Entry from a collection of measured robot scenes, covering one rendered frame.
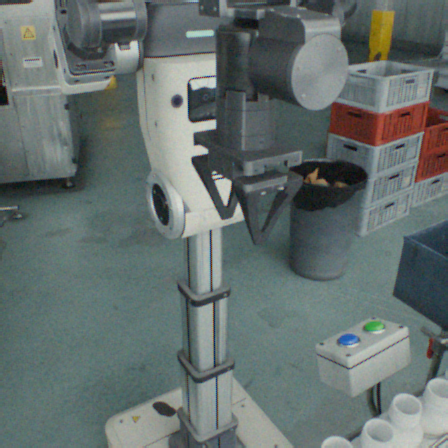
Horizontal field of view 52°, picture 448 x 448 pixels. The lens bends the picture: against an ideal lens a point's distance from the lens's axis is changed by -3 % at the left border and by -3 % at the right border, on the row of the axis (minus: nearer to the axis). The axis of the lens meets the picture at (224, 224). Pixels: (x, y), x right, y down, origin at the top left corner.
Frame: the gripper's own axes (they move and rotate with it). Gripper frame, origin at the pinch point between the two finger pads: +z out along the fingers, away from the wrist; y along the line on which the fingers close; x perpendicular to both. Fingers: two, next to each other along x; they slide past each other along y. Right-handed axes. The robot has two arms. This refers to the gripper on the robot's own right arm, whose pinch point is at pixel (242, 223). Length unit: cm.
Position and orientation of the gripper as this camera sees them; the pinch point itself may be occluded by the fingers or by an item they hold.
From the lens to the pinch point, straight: 50.2
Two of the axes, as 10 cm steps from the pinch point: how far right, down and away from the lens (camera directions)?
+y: 5.2, 4.0, -7.5
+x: 8.5, -2.4, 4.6
